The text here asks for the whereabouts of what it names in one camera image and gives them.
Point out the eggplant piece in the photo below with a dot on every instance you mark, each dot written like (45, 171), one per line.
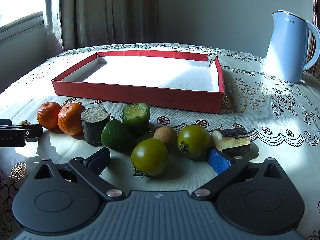
(232, 141)

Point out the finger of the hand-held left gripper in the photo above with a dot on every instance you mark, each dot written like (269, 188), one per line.
(33, 131)

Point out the white floral tablecloth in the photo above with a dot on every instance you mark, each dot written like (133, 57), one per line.
(270, 120)

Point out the large brown longan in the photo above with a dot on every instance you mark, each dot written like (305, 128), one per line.
(165, 137)

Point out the green cucumber piece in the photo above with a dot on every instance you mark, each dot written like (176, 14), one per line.
(136, 117)

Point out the green tomato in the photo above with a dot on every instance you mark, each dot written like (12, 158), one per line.
(195, 140)
(150, 156)

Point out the window with grey frame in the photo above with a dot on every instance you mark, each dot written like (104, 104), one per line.
(20, 2)

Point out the dark round sugarcane piece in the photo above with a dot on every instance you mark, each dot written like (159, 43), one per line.
(93, 127)

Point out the beige patterned curtain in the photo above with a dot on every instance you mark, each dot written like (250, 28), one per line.
(105, 12)

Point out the dark green avocado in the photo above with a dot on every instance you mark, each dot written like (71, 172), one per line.
(117, 136)

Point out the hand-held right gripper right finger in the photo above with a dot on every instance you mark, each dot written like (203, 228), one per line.
(220, 160)

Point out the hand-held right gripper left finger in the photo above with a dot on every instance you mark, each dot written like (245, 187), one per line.
(100, 158)

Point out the red shallow cardboard box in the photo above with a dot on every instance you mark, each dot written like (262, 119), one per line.
(155, 75)

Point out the small yellow-green fruit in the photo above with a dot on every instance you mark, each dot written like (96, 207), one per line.
(25, 123)

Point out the light blue electric kettle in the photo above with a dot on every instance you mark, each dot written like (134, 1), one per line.
(287, 45)

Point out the orange mandarin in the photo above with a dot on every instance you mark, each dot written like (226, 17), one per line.
(70, 119)
(48, 115)

